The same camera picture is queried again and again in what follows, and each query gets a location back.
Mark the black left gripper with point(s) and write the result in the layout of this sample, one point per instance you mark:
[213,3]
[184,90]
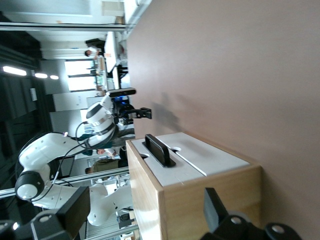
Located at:
[122,115]

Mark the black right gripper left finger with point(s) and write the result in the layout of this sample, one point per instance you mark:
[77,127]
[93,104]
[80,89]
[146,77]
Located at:
[67,215]

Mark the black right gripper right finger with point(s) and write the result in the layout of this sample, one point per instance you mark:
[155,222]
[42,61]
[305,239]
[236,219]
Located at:
[225,225]

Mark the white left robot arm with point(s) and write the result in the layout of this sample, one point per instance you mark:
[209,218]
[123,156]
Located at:
[50,150]

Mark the wooden drawer cabinet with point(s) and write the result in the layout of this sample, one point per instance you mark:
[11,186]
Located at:
[200,205]

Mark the person in white shirt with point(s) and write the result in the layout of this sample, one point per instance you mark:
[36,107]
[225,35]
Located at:
[105,152]

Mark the person in olive shirt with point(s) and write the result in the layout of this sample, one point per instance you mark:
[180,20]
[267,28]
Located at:
[105,166]

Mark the distant seated person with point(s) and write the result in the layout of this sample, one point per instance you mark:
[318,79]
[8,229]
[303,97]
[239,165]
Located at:
[90,53]

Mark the brown table cover sheet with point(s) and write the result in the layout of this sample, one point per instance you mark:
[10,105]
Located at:
[225,75]

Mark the ceiling light panel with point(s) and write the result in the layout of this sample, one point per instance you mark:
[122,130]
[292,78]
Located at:
[41,75]
[54,77]
[13,70]

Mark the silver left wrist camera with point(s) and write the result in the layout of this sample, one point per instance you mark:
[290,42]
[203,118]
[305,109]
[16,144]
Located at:
[122,92]

